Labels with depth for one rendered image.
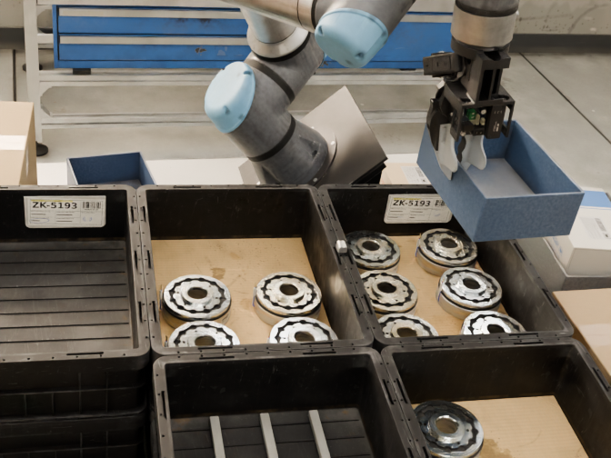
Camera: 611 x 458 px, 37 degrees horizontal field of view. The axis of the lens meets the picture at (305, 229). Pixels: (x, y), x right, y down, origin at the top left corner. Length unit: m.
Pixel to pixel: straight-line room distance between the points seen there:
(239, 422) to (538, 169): 0.55
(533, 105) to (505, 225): 3.01
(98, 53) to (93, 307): 1.91
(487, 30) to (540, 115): 3.05
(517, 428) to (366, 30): 0.60
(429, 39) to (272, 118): 1.89
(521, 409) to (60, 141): 2.42
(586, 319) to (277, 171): 0.61
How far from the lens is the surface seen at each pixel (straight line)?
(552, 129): 4.07
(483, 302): 1.48
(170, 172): 1.97
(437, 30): 3.50
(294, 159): 1.70
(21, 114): 1.76
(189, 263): 1.50
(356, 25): 1.07
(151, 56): 3.26
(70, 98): 3.75
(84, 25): 3.19
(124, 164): 1.91
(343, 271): 1.36
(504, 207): 1.21
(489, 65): 1.12
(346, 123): 1.77
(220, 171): 1.99
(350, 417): 1.28
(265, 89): 1.66
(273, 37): 1.63
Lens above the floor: 1.75
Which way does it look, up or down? 35 degrees down
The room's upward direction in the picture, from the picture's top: 9 degrees clockwise
